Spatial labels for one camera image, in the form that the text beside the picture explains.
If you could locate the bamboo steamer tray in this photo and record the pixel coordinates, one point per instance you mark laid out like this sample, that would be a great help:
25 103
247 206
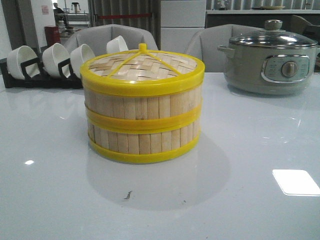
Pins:
144 148
143 114

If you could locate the woven bamboo steamer lid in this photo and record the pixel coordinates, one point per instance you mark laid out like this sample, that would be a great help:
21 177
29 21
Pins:
142 72

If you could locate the white bowl right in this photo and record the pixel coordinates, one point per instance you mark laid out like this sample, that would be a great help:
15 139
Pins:
116 45

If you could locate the white bowl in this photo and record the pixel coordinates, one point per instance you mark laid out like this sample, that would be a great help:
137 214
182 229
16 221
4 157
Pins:
116 45
18 56
52 56
79 56

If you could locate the grey armchair right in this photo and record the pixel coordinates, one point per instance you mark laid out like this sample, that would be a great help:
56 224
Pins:
204 44

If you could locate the grey armchair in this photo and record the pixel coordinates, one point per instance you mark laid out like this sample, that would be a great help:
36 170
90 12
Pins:
204 44
97 38

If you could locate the white cabinet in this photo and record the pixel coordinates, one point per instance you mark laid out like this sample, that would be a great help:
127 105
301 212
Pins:
179 21

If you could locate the grey armchair left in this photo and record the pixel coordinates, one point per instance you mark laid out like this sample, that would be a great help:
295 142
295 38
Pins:
97 38

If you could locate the grey-green electric cooking pot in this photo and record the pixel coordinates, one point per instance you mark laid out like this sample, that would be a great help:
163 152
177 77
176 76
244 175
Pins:
267 70

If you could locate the black bowl rack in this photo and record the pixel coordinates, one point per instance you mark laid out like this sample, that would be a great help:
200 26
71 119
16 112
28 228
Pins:
66 80

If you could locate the red bin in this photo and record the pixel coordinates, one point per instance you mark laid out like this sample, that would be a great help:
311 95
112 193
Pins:
52 35

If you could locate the glass pot lid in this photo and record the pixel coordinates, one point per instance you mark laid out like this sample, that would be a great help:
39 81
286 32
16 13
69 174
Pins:
272 36

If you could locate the person in background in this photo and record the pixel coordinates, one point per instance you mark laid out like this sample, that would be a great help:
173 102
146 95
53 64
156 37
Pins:
57 10

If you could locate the white bowl far left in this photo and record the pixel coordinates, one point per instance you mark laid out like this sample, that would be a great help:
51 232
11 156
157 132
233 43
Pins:
18 56

